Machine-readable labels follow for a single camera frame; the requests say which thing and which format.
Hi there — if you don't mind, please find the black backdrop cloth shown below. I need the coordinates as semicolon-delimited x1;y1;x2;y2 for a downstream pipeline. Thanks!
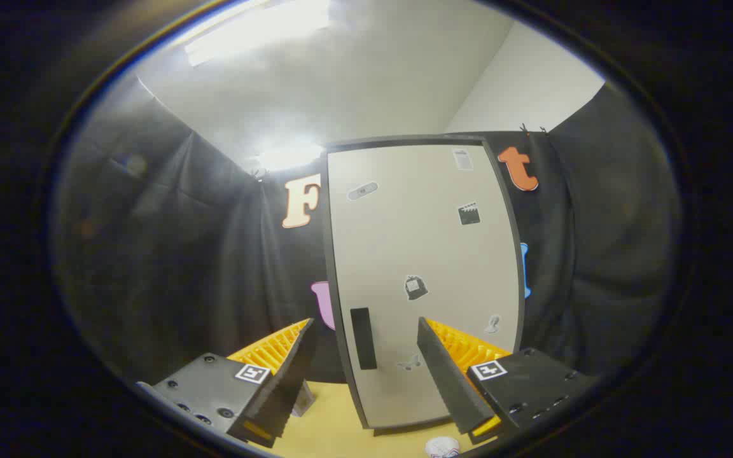
55;76;682;389

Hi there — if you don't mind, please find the small printed card stand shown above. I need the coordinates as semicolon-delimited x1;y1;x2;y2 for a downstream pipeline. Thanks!
291;380;316;417

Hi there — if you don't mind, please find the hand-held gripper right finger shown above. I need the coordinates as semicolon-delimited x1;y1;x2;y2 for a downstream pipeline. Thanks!
417;317;599;446

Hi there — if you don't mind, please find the white shoe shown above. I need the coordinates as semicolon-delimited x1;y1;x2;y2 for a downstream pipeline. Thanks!
425;436;463;458

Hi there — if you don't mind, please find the black cabinet door handle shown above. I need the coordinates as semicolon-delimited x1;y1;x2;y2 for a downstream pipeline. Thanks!
350;307;378;371

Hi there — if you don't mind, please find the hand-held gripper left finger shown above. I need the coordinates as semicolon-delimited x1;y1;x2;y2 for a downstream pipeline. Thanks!
136;318;316;449

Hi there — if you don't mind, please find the white shoe cabinet door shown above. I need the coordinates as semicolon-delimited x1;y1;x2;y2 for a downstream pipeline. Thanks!
327;143;523;430

